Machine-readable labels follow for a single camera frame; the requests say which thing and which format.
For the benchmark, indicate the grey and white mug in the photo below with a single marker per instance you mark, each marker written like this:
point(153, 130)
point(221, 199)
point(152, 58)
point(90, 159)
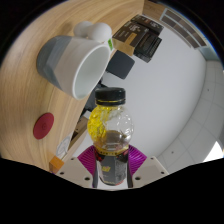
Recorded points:
point(63, 63)

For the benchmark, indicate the clear bottle with black cap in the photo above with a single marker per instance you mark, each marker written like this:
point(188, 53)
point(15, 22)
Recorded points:
point(110, 126)

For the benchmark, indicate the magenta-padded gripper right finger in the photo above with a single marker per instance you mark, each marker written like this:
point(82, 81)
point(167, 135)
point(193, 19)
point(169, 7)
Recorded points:
point(145, 168)

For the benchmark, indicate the orange-brown cardboard box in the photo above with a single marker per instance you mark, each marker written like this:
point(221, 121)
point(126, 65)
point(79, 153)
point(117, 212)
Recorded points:
point(56, 163)

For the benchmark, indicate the small dark brown carton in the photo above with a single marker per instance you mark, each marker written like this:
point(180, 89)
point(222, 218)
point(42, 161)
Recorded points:
point(148, 24)

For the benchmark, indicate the wooden side desk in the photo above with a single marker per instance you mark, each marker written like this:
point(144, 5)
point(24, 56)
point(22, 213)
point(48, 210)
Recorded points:
point(80, 130)

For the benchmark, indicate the large dark brown carton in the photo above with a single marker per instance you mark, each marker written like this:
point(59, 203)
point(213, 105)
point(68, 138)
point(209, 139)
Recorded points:
point(133, 38)

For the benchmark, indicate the flat round red coaster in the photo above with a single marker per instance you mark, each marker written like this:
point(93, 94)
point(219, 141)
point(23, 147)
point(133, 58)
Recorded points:
point(43, 126)

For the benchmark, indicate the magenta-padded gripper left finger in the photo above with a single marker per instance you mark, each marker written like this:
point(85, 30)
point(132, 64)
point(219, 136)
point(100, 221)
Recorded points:
point(78, 168)

